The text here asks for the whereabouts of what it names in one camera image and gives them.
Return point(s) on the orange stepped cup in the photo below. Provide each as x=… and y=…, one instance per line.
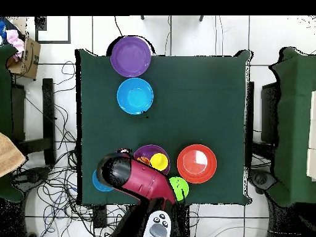
x=143, y=161

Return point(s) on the yellow smooth cup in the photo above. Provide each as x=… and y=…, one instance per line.
x=159, y=162

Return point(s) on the blue large bowl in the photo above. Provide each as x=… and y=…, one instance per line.
x=135, y=96

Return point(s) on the orange large bowl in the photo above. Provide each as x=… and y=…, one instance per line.
x=192, y=170

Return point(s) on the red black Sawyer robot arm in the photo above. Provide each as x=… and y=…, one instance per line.
x=143, y=180

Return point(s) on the blue small bowl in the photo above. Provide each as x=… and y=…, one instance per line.
x=98, y=185

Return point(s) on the green small bowl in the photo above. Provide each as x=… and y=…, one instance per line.
x=181, y=187

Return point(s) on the black power strip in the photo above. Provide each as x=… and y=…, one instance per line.
x=100, y=217

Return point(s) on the black metal stand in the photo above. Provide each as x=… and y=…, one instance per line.
x=48, y=118

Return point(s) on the black chair base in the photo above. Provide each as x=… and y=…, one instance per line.
x=261, y=179
x=32, y=176

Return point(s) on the dark green tablecloth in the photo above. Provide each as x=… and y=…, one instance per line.
x=197, y=79

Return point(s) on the person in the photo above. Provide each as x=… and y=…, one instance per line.
x=9, y=155

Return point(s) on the green cloth covered table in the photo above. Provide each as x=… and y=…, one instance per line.
x=293, y=123
x=5, y=98

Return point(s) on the cardboard box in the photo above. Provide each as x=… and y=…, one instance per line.
x=29, y=59

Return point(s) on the black cabinet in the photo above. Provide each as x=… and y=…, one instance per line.
x=269, y=111

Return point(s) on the pink cloth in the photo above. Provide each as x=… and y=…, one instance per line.
x=14, y=40

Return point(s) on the blue item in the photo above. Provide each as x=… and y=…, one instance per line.
x=3, y=29

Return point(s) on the black square frame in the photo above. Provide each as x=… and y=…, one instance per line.
x=53, y=42

